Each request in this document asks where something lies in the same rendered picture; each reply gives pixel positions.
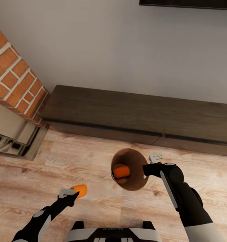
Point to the trash can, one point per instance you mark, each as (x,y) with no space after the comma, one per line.
(135,160)

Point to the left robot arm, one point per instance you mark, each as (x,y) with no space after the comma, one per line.
(37,227)

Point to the cabinet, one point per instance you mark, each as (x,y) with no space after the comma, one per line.
(189,125)

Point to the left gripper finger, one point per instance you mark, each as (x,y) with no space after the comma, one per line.
(76,195)

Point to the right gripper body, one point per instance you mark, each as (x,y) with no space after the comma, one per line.
(150,169)

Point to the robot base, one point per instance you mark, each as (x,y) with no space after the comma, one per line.
(145,234)

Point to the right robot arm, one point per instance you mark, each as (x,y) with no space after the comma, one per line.
(197,223)

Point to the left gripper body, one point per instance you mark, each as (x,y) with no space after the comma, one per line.
(66,201)

